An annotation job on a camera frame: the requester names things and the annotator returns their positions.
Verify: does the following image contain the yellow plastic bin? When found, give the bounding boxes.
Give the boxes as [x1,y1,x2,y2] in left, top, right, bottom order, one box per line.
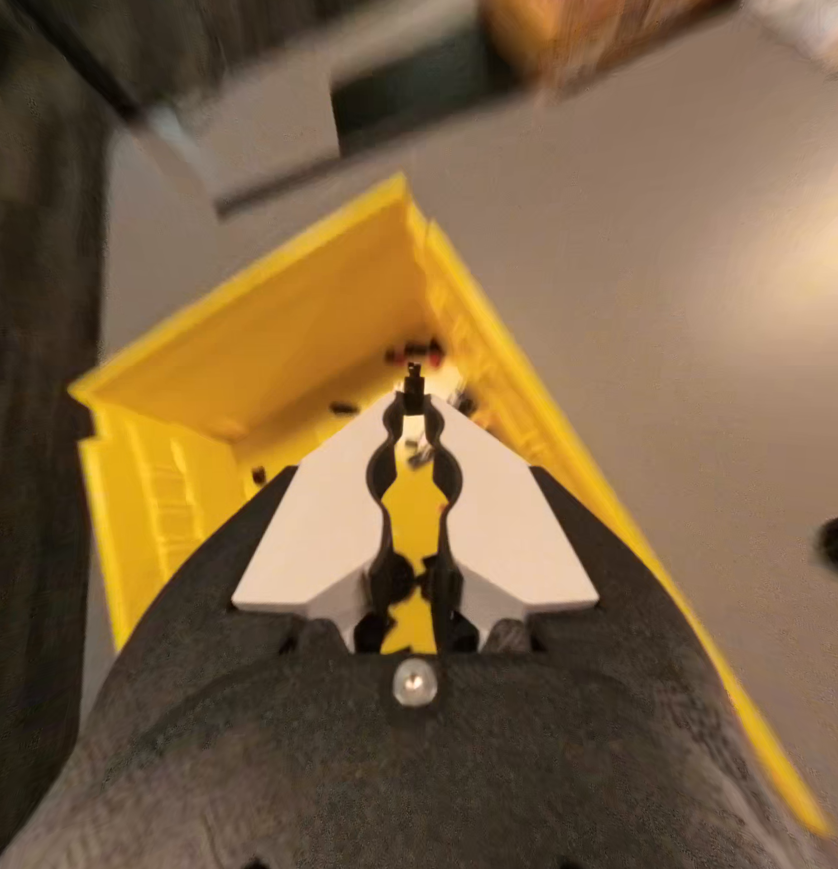
[67,171,834,839]

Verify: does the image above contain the dark round object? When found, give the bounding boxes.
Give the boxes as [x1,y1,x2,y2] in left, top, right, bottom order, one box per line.
[814,515,838,579]

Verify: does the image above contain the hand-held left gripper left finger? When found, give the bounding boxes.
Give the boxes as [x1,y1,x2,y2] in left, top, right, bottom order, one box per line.
[230,392,407,653]

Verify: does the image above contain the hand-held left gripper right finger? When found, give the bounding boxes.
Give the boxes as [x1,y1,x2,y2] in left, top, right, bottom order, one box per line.
[422,394,601,653]

